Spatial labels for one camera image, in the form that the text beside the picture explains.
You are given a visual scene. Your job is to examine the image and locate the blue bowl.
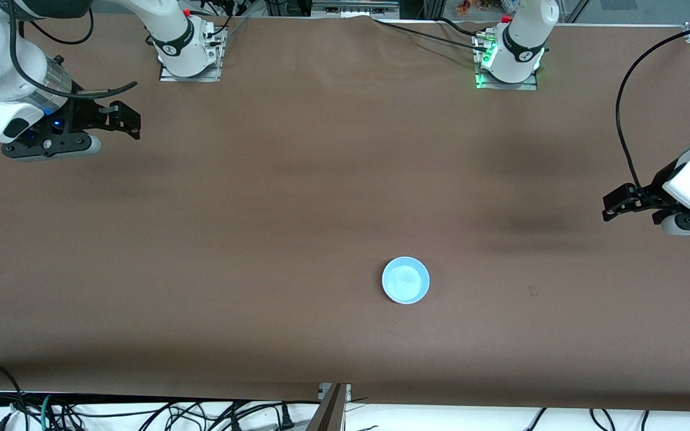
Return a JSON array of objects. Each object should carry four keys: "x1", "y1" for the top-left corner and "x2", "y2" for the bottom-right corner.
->
[{"x1": 382, "y1": 256, "x2": 431, "y2": 305}]

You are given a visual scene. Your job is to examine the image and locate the brown table cover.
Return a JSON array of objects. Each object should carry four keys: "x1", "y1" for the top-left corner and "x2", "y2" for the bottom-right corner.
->
[{"x1": 0, "y1": 13, "x2": 690, "y2": 414}]

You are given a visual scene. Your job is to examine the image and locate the orange patterned object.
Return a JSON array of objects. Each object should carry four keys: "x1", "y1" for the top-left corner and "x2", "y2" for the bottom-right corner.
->
[{"x1": 456, "y1": 0, "x2": 501, "y2": 16}]

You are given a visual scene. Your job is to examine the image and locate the silver aluminium crossbar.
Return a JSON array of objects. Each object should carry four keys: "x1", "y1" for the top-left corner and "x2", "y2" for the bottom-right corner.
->
[{"x1": 312, "y1": 0, "x2": 400, "y2": 17}]

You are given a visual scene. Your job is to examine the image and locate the brown wooden beam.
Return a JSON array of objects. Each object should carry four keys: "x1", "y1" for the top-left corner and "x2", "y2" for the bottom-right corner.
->
[{"x1": 306, "y1": 383, "x2": 349, "y2": 431}]

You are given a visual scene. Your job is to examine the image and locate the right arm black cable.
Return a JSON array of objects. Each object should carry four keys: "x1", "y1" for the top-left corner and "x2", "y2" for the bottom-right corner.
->
[{"x1": 10, "y1": 0, "x2": 138, "y2": 99}]

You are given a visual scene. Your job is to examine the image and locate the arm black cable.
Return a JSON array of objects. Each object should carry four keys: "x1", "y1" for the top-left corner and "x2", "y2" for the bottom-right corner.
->
[
  {"x1": 10, "y1": 0, "x2": 138, "y2": 99},
  {"x1": 615, "y1": 23, "x2": 690, "y2": 192}
]

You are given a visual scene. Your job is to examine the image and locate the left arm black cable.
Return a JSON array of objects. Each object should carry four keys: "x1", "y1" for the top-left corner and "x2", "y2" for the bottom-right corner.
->
[{"x1": 615, "y1": 23, "x2": 690, "y2": 192}]

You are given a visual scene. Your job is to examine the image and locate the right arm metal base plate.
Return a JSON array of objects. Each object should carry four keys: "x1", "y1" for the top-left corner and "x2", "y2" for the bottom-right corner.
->
[{"x1": 158, "y1": 27, "x2": 224, "y2": 83}]

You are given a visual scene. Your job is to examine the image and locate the short black base cable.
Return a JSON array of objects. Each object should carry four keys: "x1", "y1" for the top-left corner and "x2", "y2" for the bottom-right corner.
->
[{"x1": 204, "y1": 12, "x2": 250, "y2": 48}]

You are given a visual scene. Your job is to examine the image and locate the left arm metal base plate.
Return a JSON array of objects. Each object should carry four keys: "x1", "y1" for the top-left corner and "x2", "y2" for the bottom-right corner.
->
[{"x1": 473, "y1": 30, "x2": 540, "y2": 90}]

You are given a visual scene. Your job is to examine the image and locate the long black base cable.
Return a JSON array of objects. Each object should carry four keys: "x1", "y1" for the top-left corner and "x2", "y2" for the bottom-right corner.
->
[{"x1": 372, "y1": 18, "x2": 489, "y2": 54}]

